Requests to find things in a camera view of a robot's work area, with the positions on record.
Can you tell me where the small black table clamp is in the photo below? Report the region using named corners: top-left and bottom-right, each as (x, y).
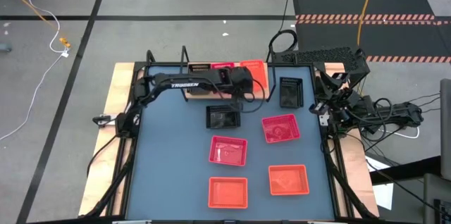
top-left (92, 113), bottom-right (118, 128)

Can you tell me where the white paper sheet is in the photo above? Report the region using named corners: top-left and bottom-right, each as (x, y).
top-left (365, 156), bottom-right (394, 211)

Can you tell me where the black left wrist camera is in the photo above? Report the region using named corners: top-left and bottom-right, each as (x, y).
top-left (216, 68), bottom-right (232, 86)

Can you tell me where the black hazard-striped floor mat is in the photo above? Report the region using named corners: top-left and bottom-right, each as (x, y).
top-left (295, 19), bottom-right (451, 64)
top-left (290, 0), bottom-right (438, 20)

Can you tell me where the black plastic basket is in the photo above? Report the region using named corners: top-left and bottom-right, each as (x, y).
top-left (206, 105), bottom-right (242, 130)
top-left (279, 76), bottom-right (304, 109)
top-left (187, 63), bottom-right (212, 95)

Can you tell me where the blue-grey table mat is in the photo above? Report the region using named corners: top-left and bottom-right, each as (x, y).
top-left (125, 65), bottom-right (335, 220)

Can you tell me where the white floor cable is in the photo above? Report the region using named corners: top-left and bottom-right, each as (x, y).
top-left (0, 0), bottom-right (71, 142)

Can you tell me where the black side table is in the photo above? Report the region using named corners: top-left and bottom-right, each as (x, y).
top-left (369, 155), bottom-right (451, 186)

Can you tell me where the black frame wooden shelf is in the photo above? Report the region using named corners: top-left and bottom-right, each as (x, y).
top-left (178, 45), bottom-right (278, 103)

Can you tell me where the grey upright panel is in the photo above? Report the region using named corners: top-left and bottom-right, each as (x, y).
top-left (439, 78), bottom-right (451, 182)

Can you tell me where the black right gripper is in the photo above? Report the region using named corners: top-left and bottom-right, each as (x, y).
top-left (309, 73), bottom-right (357, 125)

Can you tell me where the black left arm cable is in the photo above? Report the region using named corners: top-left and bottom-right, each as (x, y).
top-left (211, 75), bottom-right (268, 114)

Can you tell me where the orange plastic basket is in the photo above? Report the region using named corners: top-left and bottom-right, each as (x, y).
top-left (240, 59), bottom-right (269, 93)
top-left (207, 176), bottom-right (249, 210)
top-left (268, 163), bottom-right (311, 197)

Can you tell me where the orange extension cable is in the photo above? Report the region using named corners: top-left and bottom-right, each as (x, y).
top-left (0, 0), bottom-right (71, 49)

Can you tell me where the white power cable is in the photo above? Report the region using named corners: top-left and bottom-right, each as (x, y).
top-left (378, 126), bottom-right (421, 140)

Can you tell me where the black metal table frame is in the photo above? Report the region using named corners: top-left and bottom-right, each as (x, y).
top-left (79, 49), bottom-right (380, 220)

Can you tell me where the red plastic basket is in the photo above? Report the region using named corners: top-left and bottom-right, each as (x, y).
top-left (210, 62), bottom-right (236, 70)
top-left (208, 135), bottom-right (249, 167)
top-left (261, 113), bottom-right (302, 144)

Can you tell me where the black perforated computer case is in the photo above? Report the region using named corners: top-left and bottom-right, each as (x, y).
top-left (273, 46), bottom-right (371, 89)

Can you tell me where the yellow hanging cable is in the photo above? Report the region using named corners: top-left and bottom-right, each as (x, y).
top-left (356, 0), bottom-right (380, 47)

